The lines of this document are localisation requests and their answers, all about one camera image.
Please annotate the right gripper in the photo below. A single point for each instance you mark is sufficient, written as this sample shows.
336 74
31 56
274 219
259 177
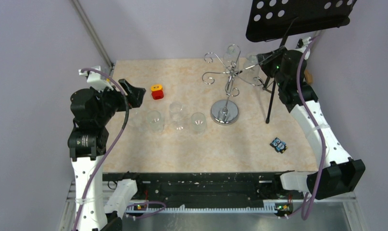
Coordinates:
266 59

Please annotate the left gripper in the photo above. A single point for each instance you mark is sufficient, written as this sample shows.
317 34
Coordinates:
135 94

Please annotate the removed wine glass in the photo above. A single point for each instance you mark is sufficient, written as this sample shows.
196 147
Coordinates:
176 115
155 121

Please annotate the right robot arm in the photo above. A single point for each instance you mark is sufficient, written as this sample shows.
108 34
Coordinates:
338 172

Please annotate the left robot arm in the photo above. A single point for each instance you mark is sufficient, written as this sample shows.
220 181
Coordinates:
87 143

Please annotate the chrome wine glass rack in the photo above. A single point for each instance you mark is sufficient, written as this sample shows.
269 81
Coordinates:
225 111

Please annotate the red and yellow block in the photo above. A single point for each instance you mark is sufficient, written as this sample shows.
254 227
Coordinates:
157 91

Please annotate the black music stand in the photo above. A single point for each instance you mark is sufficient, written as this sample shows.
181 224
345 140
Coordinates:
277 19

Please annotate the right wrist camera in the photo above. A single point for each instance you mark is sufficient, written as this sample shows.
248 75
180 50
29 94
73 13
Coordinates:
303 44

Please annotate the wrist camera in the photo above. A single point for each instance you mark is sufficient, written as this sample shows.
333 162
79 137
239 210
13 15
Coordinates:
303 44
96 80

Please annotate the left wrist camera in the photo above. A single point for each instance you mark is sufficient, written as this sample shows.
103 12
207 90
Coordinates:
96 80

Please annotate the brown wall clip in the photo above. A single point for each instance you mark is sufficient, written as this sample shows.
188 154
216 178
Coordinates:
308 77

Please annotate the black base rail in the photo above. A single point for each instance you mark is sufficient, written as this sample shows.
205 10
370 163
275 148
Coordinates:
206 190

